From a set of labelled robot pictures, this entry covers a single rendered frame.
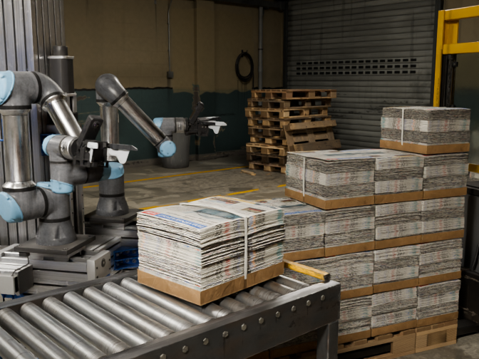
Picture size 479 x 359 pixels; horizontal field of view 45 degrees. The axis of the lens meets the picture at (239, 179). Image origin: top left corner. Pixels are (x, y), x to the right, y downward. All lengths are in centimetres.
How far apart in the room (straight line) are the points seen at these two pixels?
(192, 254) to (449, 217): 188
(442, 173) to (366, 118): 749
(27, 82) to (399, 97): 852
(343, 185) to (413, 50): 744
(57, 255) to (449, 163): 197
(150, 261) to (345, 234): 128
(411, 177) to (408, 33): 726
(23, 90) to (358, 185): 156
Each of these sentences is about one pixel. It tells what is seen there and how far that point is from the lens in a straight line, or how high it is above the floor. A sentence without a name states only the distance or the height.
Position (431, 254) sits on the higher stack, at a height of 54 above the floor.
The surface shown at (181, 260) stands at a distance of 169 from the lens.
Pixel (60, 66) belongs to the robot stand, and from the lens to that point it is 250.
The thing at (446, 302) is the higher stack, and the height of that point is 25.
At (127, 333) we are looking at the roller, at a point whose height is 80.
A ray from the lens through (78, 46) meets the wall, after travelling 943.
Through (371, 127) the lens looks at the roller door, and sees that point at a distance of 1052.
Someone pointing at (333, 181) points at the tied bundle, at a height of 97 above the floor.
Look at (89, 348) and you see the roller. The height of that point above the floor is 80.
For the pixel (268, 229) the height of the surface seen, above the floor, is 97.
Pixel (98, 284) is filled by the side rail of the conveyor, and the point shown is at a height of 80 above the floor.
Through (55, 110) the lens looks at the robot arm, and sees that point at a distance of 218.
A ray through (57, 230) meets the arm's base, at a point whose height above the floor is 87.
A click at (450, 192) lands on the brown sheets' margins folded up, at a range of 320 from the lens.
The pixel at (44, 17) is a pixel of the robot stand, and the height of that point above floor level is 168.
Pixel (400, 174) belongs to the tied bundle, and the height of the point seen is 98.
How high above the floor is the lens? 143
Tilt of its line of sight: 10 degrees down
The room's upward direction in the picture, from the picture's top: straight up
